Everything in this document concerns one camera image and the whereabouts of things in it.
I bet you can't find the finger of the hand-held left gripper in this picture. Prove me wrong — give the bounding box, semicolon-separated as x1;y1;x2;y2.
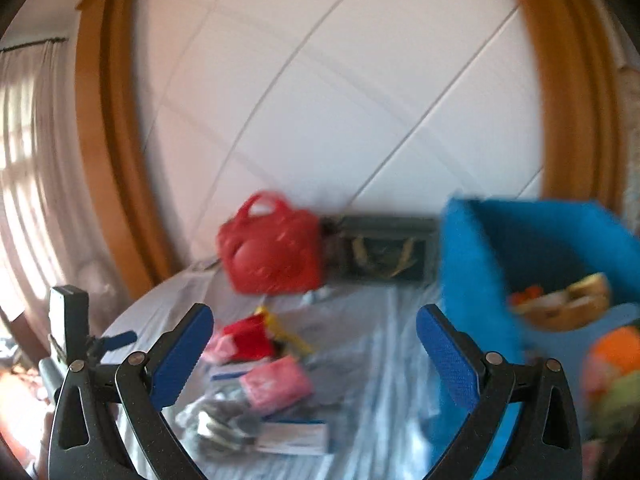
95;330;139;353

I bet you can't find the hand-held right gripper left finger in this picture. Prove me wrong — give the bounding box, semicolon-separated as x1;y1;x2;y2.
47;302;216;480

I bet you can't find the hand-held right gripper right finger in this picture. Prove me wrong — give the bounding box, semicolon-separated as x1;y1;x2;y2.
416;303;583;480

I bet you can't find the blue plastic crate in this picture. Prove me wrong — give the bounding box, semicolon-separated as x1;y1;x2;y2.
432;197;640;480

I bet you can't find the pink tissue pack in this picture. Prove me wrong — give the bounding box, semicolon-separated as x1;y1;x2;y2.
239;357;315;413

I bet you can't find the white medicine box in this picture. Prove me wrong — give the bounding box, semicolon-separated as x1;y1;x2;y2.
257;420;331;456

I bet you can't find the pink pig plush toy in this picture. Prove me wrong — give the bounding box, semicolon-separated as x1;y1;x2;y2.
202;312;281;366

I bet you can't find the grey plush toy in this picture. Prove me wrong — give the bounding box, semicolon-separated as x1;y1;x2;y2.
177;390;263;453

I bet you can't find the striped grey tablecloth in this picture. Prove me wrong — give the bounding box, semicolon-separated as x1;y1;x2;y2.
102;270;451;480

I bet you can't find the dark gift bag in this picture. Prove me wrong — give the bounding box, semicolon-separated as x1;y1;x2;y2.
320;215;441;285

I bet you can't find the brown white item in bin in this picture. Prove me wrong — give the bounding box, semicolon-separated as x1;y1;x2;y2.
507;272;613;331

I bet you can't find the red bear-face carry case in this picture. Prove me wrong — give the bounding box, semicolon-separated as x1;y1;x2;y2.
216;191;323;296

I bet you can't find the pale curtain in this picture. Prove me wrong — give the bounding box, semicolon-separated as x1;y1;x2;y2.
0;40;131;361

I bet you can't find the colourful plush toy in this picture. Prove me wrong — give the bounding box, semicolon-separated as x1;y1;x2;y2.
582;325;640;441

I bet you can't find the wooden arch frame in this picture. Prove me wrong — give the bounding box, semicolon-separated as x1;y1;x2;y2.
75;0;626;301

